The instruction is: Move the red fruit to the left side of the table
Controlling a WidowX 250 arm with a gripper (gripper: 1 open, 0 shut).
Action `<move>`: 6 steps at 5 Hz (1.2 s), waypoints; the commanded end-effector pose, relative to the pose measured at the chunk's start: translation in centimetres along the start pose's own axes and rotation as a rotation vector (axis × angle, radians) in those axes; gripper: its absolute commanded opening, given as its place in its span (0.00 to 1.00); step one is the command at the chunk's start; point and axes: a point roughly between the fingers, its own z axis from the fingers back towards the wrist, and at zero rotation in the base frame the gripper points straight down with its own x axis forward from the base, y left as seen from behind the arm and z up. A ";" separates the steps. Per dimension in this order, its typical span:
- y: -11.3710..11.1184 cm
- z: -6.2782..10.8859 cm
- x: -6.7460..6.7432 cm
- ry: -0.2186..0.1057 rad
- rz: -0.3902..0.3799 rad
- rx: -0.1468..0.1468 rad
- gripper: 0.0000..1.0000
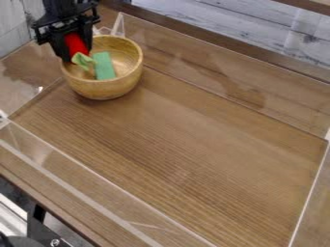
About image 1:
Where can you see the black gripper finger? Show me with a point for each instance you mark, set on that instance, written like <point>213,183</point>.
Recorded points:
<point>86,33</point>
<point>58,43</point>

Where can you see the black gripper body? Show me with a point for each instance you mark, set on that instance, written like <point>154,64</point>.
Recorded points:
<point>60,11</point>

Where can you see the red plush strawberry fruit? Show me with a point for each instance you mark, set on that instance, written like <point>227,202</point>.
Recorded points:
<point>80,53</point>

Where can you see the wooden bowl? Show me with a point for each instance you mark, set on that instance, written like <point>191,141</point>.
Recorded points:
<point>128,60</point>

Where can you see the green rectangular block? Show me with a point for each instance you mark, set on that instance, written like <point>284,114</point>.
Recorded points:
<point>104,66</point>

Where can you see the clear acrylic tray barrier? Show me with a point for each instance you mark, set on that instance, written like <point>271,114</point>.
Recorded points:
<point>209,157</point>

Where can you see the black table leg bracket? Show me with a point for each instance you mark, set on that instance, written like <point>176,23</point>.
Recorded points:
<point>40,232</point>

